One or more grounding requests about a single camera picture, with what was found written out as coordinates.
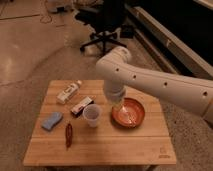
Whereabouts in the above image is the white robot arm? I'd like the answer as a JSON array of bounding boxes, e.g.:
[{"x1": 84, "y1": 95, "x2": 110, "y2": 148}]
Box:
[{"x1": 96, "y1": 46, "x2": 213, "y2": 125}]

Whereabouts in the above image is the red-brown ceramic bowl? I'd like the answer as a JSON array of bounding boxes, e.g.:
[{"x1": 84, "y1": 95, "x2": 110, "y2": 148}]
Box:
[{"x1": 112, "y1": 98, "x2": 145, "y2": 128}]

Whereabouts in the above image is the white ceramic cup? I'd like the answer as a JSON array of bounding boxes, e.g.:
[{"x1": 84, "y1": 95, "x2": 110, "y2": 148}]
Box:
[{"x1": 83, "y1": 104, "x2": 102, "y2": 127}]

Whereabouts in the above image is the white and dark box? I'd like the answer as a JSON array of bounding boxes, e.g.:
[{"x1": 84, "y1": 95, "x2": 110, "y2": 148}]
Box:
[{"x1": 71, "y1": 97, "x2": 94, "y2": 117}]

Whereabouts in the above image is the wooden table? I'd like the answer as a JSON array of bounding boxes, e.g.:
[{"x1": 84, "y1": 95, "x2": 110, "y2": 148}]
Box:
[{"x1": 23, "y1": 80, "x2": 176, "y2": 166}]

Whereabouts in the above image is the white bottle with label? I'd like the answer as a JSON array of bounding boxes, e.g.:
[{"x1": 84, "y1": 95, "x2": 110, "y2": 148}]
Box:
[{"x1": 56, "y1": 80, "x2": 82, "y2": 104}]

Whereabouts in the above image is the red chili pepper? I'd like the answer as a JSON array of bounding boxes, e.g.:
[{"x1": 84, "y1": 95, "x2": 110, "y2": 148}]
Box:
[{"x1": 65, "y1": 122, "x2": 72, "y2": 149}]

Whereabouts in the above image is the blue sponge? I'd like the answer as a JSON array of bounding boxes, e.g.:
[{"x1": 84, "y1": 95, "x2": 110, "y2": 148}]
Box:
[{"x1": 41, "y1": 112, "x2": 63, "y2": 131}]

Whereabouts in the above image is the black office chair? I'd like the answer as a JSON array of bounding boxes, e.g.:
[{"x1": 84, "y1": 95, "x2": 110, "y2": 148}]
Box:
[{"x1": 75, "y1": 0, "x2": 126, "y2": 54}]

